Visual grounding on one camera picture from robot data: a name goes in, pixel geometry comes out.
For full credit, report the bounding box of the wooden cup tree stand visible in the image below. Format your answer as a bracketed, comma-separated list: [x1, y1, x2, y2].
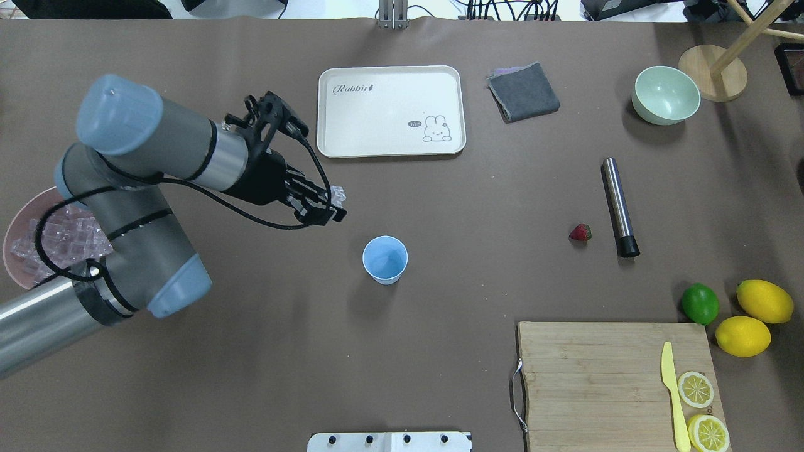
[678, 1, 803, 102]

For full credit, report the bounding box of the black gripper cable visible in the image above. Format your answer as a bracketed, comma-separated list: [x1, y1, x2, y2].
[34, 126, 332, 283]

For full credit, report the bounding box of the bamboo cutting board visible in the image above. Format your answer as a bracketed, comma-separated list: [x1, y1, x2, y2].
[516, 321, 725, 451]

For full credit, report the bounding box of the green lime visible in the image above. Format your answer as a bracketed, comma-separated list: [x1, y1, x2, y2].
[681, 283, 720, 326]

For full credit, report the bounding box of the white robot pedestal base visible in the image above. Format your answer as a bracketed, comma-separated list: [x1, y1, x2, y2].
[307, 431, 473, 451]

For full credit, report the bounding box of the grey folded cloth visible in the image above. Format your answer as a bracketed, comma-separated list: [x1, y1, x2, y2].
[486, 61, 560, 123]

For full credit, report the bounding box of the steel muddler black tip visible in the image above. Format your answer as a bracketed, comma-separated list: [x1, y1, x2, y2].
[601, 157, 641, 259]

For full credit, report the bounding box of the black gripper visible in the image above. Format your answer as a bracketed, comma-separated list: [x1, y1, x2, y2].
[224, 91, 347, 226]

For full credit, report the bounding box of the aluminium frame post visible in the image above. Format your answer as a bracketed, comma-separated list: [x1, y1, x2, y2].
[376, 0, 410, 30]

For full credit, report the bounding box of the mint green bowl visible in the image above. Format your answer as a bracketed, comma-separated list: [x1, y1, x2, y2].
[631, 66, 701, 126]

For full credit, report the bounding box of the clear ice cube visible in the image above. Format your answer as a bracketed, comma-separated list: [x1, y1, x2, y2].
[330, 185, 347, 208]

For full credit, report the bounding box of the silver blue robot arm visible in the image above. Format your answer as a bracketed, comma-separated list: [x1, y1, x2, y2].
[1, 74, 345, 377]

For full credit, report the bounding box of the yellow plastic knife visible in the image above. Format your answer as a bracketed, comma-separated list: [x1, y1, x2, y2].
[660, 342, 692, 451]

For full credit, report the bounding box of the red strawberry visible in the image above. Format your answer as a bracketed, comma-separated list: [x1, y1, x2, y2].
[568, 223, 592, 242]

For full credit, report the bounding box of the light blue plastic cup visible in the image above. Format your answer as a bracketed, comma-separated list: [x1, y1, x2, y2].
[362, 235, 408, 285]

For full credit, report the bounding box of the pink bowl of ice cubes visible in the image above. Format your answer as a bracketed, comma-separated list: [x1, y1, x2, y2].
[3, 188, 113, 289]

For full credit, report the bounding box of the lemon half slice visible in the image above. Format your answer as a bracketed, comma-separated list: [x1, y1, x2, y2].
[687, 414, 731, 451]
[678, 371, 715, 409]

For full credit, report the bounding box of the cream rabbit serving tray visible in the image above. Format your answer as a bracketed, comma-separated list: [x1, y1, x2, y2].
[316, 65, 466, 158]

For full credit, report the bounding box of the yellow lemon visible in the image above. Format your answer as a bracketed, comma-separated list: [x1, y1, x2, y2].
[736, 279, 795, 324]
[715, 316, 771, 358]

